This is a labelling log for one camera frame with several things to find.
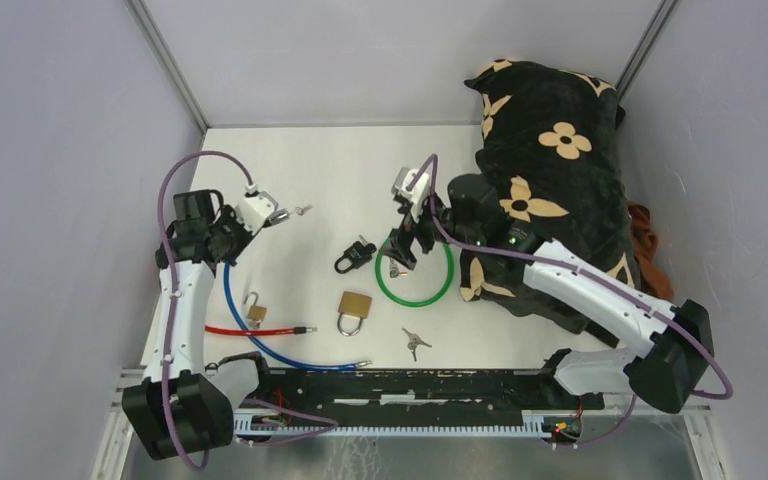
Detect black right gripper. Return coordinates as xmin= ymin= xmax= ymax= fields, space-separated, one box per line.
xmin=380 ymin=189 xmax=482 ymax=269

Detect silver keys of green lock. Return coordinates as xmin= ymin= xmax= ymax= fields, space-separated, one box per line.
xmin=388 ymin=259 xmax=405 ymax=278

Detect green cable lock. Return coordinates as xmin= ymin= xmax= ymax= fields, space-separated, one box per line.
xmin=374 ymin=243 xmax=456 ymax=309

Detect black padlock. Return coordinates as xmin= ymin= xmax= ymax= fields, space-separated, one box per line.
xmin=334 ymin=235 xmax=377 ymax=274

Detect silver keys of brass padlock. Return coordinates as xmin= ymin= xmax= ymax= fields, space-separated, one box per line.
xmin=401 ymin=327 xmax=432 ymax=362

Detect blue cable lock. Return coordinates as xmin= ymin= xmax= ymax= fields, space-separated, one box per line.
xmin=222 ymin=263 xmax=373 ymax=372

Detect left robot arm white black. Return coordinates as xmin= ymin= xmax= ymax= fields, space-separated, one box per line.
xmin=121 ymin=189 xmax=278 ymax=460

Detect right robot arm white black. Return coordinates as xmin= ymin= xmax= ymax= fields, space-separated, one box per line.
xmin=382 ymin=168 xmax=734 ymax=413

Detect silver keys of blue lock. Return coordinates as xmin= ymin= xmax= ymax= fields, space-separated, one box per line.
xmin=293 ymin=204 xmax=313 ymax=216

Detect small brass padlock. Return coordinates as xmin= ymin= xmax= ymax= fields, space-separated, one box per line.
xmin=243 ymin=291 xmax=267 ymax=330

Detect black floral pillow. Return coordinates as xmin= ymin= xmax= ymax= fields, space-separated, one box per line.
xmin=458 ymin=58 xmax=644 ymax=336

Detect brown cloth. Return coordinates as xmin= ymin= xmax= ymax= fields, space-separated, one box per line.
xmin=628 ymin=202 xmax=675 ymax=301

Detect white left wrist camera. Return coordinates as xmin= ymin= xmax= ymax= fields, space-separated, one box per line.
xmin=233 ymin=184 xmax=283 ymax=234

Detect red cable lock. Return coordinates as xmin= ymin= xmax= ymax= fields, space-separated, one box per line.
xmin=203 ymin=326 xmax=317 ymax=337

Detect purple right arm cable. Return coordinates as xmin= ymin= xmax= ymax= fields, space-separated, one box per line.
xmin=405 ymin=153 xmax=734 ymax=401

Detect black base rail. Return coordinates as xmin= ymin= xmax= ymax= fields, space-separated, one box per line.
xmin=233 ymin=369 xmax=605 ymax=441

